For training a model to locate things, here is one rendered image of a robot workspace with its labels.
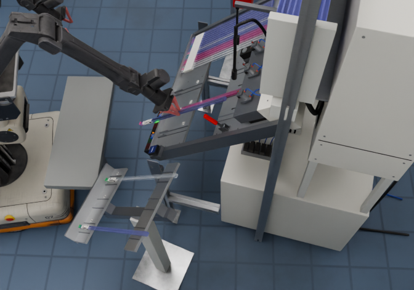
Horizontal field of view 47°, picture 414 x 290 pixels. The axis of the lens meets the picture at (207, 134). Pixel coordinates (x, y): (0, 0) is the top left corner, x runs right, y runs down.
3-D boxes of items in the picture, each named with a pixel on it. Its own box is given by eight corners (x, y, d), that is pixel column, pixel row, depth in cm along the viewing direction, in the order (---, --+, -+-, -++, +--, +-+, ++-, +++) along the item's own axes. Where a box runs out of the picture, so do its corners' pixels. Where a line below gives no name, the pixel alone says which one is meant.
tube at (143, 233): (81, 229, 192) (77, 227, 191) (82, 226, 193) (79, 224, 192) (147, 236, 153) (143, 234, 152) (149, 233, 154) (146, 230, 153)
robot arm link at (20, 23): (13, -1, 137) (12, 26, 133) (58, 15, 146) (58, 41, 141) (-35, 79, 166) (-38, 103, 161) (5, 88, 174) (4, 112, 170)
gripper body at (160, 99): (174, 90, 184) (160, 79, 180) (166, 111, 179) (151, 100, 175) (164, 93, 189) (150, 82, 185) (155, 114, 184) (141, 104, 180)
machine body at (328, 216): (220, 224, 266) (219, 180, 211) (249, 119, 297) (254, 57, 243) (337, 254, 256) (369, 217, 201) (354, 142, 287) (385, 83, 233)
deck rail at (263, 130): (159, 161, 210) (148, 154, 207) (160, 157, 211) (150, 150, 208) (288, 133, 159) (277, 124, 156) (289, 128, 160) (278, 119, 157)
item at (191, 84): (158, 154, 209) (152, 150, 207) (199, 39, 239) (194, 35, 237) (186, 147, 195) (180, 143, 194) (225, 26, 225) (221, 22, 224)
